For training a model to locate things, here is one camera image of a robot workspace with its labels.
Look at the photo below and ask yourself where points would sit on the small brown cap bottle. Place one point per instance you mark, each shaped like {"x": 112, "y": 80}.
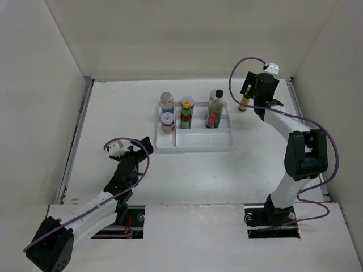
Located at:
{"x": 245, "y": 100}

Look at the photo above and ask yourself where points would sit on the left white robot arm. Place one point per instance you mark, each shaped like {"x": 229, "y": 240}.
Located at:
{"x": 55, "y": 240}

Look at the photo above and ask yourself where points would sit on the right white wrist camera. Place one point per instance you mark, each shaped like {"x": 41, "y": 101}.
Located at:
{"x": 271, "y": 68}

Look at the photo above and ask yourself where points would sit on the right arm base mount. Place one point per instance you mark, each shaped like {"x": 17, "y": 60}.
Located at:
{"x": 263, "y": 224}

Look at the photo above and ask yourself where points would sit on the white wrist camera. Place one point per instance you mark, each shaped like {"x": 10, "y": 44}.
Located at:
{"x": 271, "y": 68}
{"x": 116, "y": 149}

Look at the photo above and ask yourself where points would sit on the orange label sauce jar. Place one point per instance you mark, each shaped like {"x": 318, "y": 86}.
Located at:
{"x": 167, "y": 122}
{"x": 190, "y": 101}

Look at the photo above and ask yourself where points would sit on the tall dark soy bottle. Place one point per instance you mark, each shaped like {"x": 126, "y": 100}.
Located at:
{"x": 215, "y": 110}

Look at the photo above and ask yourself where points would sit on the yellow cap chili bottle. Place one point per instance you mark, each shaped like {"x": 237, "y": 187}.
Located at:
{"x": 185, "y": 117}

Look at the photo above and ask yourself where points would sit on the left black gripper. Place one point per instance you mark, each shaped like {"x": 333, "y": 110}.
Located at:
{"x": 137, "y": 153}

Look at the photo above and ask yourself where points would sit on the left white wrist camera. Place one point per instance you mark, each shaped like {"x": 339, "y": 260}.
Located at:
{"x": 116, "y": 149}

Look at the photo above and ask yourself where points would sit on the white peppercorn jar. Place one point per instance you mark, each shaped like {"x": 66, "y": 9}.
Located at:
{"x": 167, "y": 102}
{"x": 212, "y": 96}

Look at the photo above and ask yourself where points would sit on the white divided organizer tray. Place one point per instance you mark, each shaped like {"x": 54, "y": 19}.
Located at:
{"x": 198, "y": 138}

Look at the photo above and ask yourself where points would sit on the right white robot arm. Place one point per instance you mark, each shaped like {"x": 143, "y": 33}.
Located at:
{"x": 305, "y": 156}

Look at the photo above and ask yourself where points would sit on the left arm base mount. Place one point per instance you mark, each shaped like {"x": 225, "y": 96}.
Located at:
{"x": 127, "y": 221}

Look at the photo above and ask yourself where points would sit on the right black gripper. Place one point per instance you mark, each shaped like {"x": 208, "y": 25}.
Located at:
{"x": 250, "y": 80}

